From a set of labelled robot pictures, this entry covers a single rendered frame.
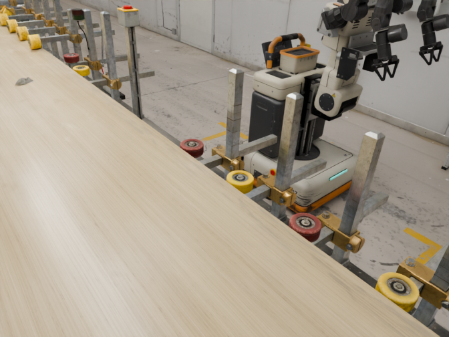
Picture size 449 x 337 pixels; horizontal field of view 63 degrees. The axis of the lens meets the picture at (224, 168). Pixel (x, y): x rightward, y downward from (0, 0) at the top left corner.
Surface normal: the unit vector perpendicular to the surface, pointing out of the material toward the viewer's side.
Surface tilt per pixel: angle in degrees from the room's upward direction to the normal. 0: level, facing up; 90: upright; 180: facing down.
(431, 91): 90
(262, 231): 0
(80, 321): 0
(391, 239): 0
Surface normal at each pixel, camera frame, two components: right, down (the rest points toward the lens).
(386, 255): 0.04, -0.84
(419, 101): -0.78, 0.31
